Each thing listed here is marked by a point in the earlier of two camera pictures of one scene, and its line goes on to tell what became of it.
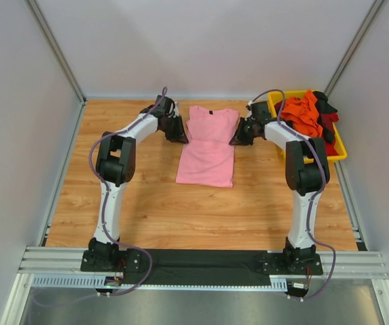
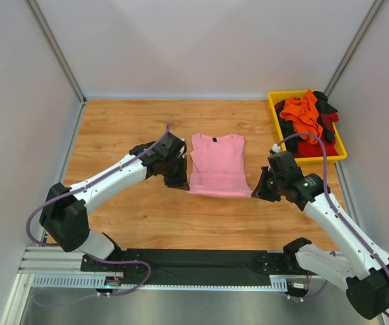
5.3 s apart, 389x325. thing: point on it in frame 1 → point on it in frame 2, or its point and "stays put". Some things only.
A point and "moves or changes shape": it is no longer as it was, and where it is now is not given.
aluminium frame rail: [53, 259] stays put
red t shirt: [328, 119] stays put
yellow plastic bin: [274, 97] stays put
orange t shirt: [304, 113] stays put
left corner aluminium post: [37, 13] stays put
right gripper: [245, 128] → [270, 185]
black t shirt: [324, 107] stays put
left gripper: [172, 125] → [175, 168]
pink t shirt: [207, 158] moves or changes shape
